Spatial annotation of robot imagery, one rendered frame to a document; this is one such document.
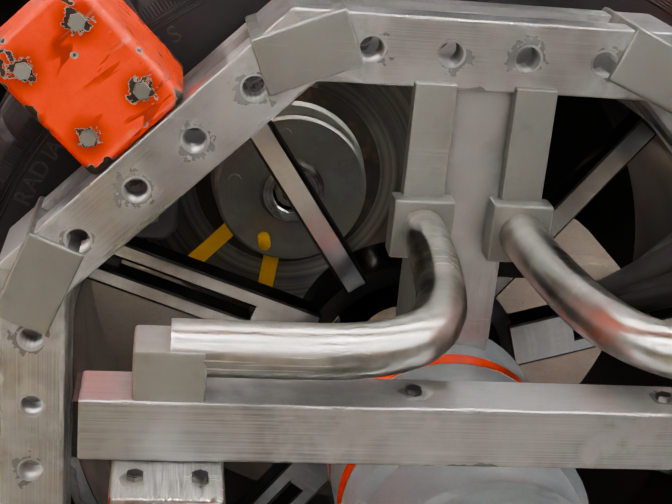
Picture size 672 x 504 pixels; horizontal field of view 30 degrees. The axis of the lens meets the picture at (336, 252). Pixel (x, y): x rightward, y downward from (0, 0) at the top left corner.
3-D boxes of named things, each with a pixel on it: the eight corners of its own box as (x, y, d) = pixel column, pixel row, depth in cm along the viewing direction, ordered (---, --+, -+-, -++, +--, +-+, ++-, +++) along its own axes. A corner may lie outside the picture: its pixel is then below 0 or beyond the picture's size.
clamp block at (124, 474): (215, 486, 63) (221, 393, 61) (220, 599, 55) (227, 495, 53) (114, 485, 63) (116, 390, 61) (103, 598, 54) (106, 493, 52)
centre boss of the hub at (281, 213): (303, 228, 126) (335, 175, 124) (304, 234, 125) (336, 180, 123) (247, 200, 124) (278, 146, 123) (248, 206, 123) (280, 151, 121)
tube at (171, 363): (442, 255, 75) (465, 81, 71) (524, 414, 57) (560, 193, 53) (143, 243, 72) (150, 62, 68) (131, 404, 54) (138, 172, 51)
